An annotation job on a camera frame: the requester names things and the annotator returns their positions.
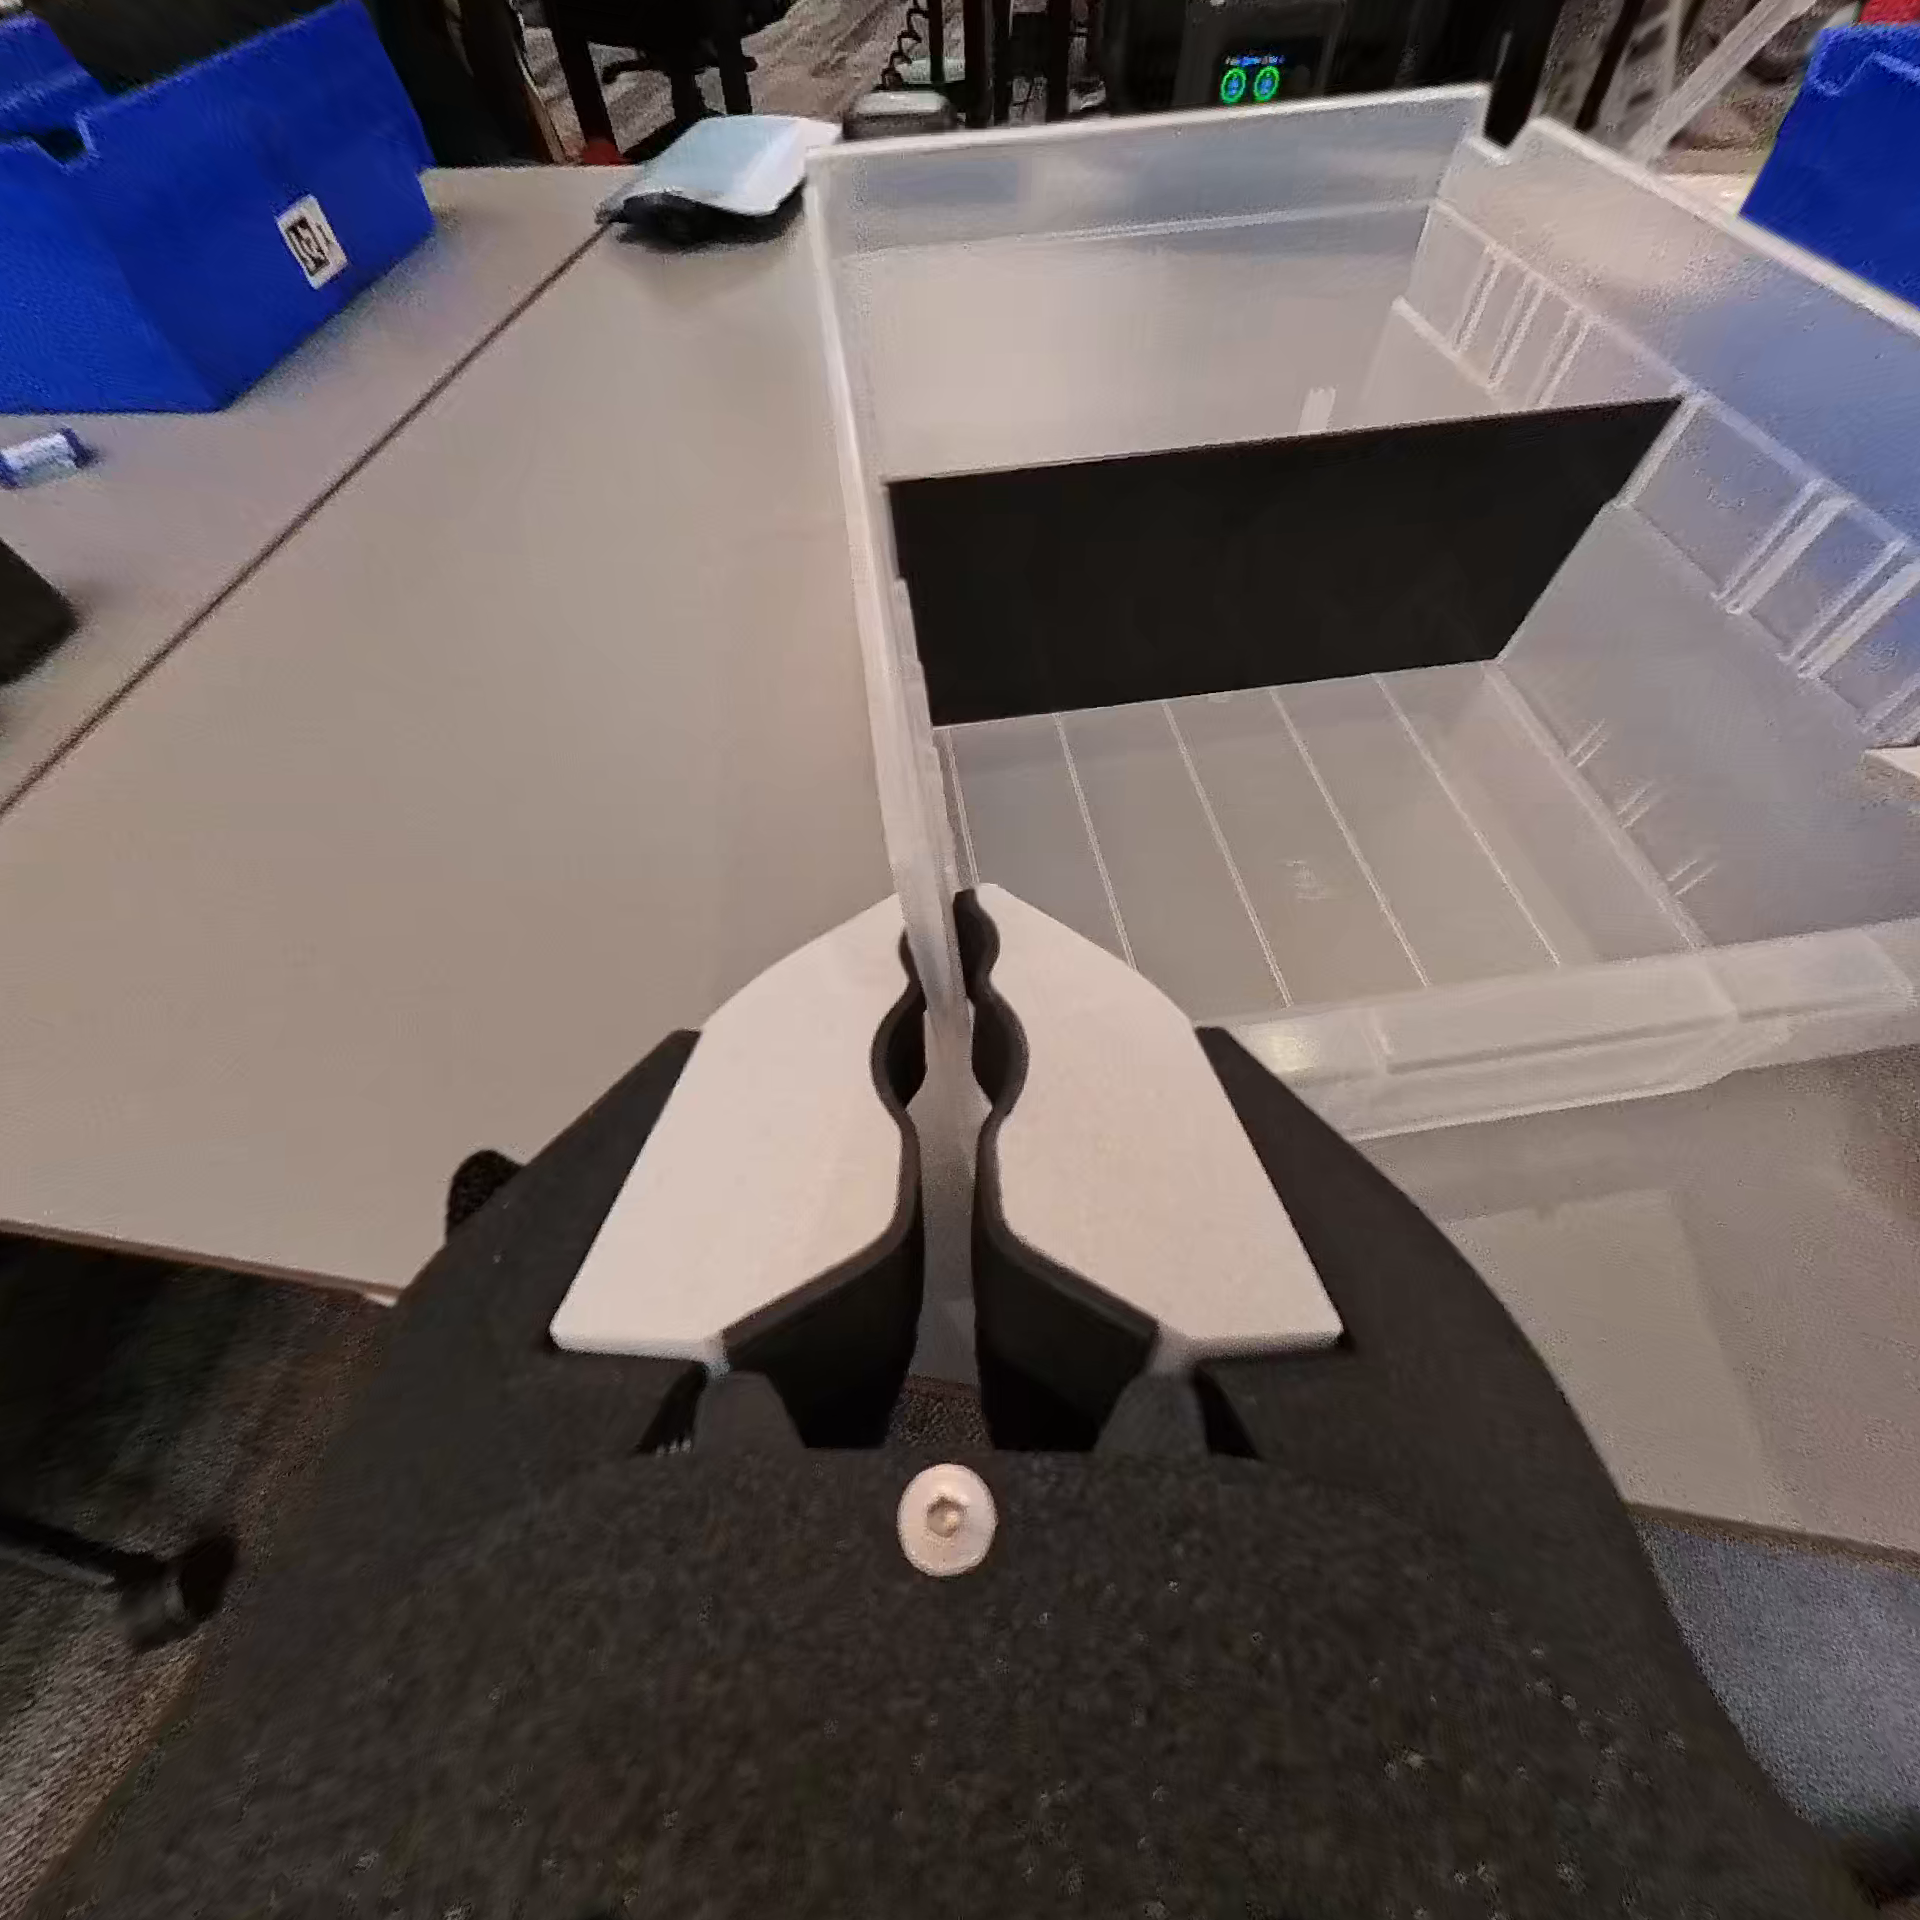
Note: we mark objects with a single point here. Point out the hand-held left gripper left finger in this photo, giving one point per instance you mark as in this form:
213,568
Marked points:
750,1170

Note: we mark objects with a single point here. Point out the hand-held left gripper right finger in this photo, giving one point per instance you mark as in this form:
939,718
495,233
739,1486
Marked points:
1140,1185

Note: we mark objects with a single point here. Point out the clear plastic bin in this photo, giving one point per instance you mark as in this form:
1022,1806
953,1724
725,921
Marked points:
1351,841

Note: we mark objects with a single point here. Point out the black bin divider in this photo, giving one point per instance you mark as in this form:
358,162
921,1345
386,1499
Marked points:
1244,570

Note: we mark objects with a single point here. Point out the pale blue packet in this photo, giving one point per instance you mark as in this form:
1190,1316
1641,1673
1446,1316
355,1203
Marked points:
721,173

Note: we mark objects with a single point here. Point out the small white blue tube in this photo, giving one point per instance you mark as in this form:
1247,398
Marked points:
42,458

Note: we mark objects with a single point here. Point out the blue bin with white tag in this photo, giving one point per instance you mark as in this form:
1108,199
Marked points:
180,255

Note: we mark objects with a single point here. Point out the black charger with green display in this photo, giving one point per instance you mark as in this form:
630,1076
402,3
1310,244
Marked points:
1261,75

